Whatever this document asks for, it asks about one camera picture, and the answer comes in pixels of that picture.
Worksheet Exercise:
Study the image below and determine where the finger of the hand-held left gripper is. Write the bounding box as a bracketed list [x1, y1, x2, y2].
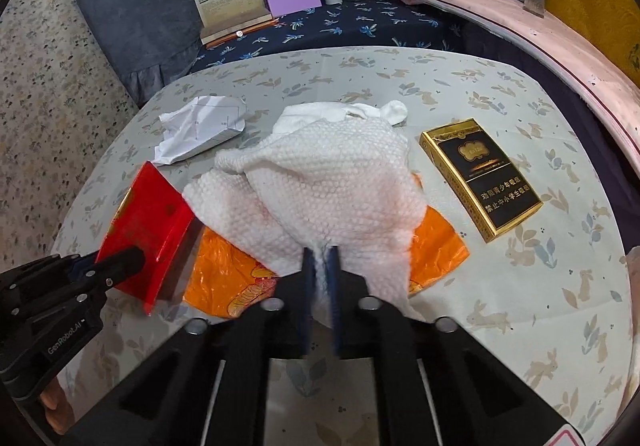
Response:
[94, 246, 149, 290]

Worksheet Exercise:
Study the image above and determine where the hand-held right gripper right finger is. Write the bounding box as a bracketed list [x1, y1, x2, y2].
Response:
[325, 246, 576, 446]

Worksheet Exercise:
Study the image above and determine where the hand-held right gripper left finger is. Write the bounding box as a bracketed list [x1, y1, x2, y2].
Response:
[60, 246, 318, 446]

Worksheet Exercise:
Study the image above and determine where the red paper packet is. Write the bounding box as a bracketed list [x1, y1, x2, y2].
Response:
[95, 162, 201, 317]

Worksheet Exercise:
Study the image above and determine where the white textured wipe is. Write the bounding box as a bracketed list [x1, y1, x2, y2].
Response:
[182, 118, 428, 327]

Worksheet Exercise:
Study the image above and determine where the person's left hand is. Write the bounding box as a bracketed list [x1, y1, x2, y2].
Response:
[41, 383, 68, 434]

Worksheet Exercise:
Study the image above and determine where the orange plastic bag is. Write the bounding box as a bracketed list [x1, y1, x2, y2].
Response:
[182, 171, 471, 321]

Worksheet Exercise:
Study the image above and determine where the crumpled white paper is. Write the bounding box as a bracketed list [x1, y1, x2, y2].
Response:
[152, 96, 247, 165]

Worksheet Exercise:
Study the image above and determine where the smooth white tissue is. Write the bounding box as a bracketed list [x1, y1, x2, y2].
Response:
[274, 100, 408, 133]

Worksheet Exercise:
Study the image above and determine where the black and gold cigarette box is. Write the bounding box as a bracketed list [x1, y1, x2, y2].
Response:
[419, 118, 544, 244]

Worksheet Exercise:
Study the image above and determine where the navy dragonfly print cloth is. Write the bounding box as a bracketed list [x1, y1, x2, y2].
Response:
[192, 0, 463, 71]

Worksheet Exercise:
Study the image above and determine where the blue blanket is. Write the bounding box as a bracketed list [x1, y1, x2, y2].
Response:
[55, 0, 531, 101]

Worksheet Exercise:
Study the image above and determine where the wooden stand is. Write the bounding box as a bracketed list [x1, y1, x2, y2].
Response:
[200, 8, 281, 47]

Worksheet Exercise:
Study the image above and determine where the dark purple cloth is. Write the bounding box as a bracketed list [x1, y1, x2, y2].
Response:
[460, 20, 616, 137]

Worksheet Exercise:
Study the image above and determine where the pink cloth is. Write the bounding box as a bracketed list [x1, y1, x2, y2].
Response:
[380, 0, 640, 157]

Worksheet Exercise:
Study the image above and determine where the yellow cloth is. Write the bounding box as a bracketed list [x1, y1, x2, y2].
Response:
[542, 0, 640, 86]

